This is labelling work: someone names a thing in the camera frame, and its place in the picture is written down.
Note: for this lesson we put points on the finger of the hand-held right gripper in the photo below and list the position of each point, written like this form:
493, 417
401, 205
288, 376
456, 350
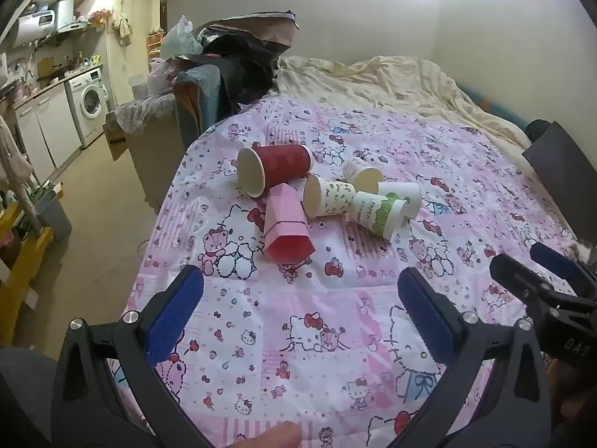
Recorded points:
555, 260
522, 280

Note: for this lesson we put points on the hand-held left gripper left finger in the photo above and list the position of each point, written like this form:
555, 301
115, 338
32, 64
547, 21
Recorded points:
179, 310

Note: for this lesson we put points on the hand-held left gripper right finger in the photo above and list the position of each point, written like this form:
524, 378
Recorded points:
427, 317

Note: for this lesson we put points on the white cup with green label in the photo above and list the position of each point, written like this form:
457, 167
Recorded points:
373, 214

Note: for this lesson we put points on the plain white paper cup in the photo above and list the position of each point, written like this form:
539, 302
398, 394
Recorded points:
403, 191

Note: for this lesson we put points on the pink paper cup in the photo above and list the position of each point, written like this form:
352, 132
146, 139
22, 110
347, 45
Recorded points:
285, 224

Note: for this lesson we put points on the white cup with green pattern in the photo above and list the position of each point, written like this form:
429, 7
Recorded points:
333, 196

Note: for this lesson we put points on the small white paper cup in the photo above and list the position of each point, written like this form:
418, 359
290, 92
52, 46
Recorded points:
361, 172

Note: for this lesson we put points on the red ribbed paper cup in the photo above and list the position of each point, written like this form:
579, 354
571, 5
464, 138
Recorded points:
284, 165

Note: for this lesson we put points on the person's left hand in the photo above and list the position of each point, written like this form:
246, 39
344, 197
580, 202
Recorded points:
277, 436

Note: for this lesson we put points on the dark flat board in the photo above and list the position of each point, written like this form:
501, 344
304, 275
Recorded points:
562, 158

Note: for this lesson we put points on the pink cartoon printed blanket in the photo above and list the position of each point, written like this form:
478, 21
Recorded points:
326, 298

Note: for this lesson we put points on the grey trash bin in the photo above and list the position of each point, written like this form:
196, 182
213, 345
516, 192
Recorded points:
53, 217

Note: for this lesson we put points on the beige sofa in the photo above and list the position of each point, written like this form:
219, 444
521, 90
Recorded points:
154, 149

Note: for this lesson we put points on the person's grey trouser leg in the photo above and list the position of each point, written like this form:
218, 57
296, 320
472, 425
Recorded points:
23, 396

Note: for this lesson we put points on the cardboard box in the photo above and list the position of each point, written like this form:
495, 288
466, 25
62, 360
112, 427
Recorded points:
114, 137

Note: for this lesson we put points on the grey blue cloth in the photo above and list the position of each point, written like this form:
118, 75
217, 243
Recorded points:
198, 98

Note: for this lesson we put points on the white kitchen cabinet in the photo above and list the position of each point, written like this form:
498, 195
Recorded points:
46, 130

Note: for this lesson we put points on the white washing machine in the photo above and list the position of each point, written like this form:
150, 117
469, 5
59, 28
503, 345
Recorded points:
88, 102

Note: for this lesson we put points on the cream duvet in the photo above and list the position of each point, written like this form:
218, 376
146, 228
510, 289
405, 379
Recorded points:
396, 84

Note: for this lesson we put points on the pink plastic bag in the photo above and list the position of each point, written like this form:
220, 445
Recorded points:
158, 77

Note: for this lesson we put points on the black bag pile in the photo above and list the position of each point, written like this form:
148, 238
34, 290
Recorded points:
247, 65

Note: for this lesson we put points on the white plastic bag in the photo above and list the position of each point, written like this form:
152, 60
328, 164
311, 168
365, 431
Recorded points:
179, 37

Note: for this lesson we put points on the hanging cream towel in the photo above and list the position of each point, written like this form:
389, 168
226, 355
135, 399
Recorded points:
123, 28

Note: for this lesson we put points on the white water heater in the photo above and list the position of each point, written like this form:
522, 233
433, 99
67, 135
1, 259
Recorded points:
44, 21

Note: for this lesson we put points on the yellow wooden frame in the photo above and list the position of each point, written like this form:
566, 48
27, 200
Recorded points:
23, 270

